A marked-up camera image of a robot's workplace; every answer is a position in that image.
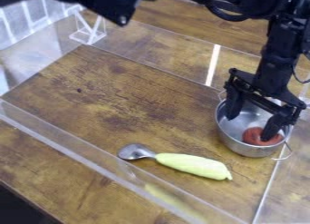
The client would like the clear acrylic triangle bracket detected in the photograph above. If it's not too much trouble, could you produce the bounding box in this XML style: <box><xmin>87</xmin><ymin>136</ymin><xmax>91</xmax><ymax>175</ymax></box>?
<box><xmin>70</xmin><ymin>13</ymin><xmax>107</xmax><ymax>45</ymax></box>

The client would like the black cable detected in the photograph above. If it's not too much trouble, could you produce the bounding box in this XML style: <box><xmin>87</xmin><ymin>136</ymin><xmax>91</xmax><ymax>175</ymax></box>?
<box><xmin>290</xmin><ymin>49</ymin><xmax>310</xmax><ymax>84</ymax></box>

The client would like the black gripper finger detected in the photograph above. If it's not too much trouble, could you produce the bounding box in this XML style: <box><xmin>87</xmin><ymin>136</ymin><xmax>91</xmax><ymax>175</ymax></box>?
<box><xmin>226</xmin><ymin>87</ymin><xmax>245</xmax><ymax>120</ymax></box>
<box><xmin>261</xmin><ymin>113</ymin><xmax>292</xmax><ymax>141</ymax></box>

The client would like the clear acrylic front barrier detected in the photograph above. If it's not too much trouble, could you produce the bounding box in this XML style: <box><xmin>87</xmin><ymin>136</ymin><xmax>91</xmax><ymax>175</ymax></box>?
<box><xmin>0</xmin><ymin>99</ymin><xmax>246</xmax><ymax>224</ymax></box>

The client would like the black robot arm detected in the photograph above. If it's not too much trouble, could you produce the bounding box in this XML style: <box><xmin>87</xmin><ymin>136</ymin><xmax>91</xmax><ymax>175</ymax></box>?
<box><xmin>0</xmin><ymin>0</ymin><xmax>310</xmax><ymax>141</ymax></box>

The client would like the spoon with yellow handle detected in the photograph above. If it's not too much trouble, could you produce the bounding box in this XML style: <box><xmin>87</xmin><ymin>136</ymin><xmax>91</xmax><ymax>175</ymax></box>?
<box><xmin>118</xmin><ymin>143</ymin><xmax>233</xmax><ymax>180</ymax></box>

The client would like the silver metal pot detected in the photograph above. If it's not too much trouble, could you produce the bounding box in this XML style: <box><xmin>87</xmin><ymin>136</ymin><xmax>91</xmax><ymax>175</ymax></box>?
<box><xmin>215</xmin><ymin>94</ymin><xmax>292</xmax><ymax>158</ymax></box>

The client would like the red white toy mushroom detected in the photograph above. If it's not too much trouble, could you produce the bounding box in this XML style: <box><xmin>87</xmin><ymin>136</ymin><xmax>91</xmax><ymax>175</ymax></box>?
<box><xmin>242</xmin><ymin>127</ymin><xmax>284</xmax><ymax>146</ymax></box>

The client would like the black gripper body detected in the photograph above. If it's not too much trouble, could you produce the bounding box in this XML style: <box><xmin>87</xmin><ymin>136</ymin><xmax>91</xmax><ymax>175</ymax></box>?
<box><xmin>225</xmin><ymin>68</ymin><xmax>306</xmax><ymax>125</ymax></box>

